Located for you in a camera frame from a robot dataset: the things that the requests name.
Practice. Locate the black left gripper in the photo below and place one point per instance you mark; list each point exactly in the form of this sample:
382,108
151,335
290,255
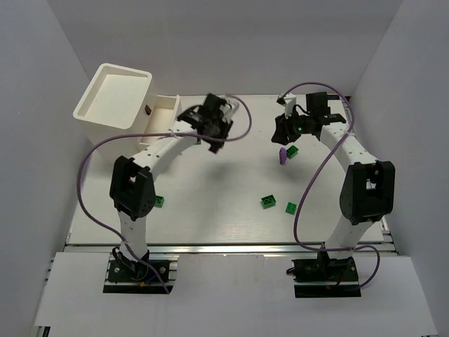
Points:
217,131

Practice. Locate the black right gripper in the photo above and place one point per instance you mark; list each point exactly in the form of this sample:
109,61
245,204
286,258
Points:
283,128

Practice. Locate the white drawer cabinet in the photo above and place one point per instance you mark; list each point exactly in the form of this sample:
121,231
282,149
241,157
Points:
114,104

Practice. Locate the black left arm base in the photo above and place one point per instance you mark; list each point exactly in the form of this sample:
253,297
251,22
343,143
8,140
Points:
129,276

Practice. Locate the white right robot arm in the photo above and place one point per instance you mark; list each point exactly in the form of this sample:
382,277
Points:
367,193

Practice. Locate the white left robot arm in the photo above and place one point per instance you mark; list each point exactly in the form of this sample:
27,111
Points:
132,189

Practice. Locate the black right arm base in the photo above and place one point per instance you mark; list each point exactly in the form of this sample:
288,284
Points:
322,277

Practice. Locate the green lego beside purple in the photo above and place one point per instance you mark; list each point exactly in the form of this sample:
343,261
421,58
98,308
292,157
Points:
292,151

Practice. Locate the green lego brick lower right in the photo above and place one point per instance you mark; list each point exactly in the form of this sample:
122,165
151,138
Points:
268,201

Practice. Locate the green small lego right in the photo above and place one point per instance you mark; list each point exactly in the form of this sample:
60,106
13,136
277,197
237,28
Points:
291,208

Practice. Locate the green small lego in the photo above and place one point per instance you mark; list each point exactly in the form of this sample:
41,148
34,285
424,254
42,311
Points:
291,208
159,201

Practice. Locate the green small lego left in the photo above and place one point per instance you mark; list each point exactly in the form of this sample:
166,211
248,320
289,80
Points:
159,201

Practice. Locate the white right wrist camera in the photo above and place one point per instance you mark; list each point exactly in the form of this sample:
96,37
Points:
288,102

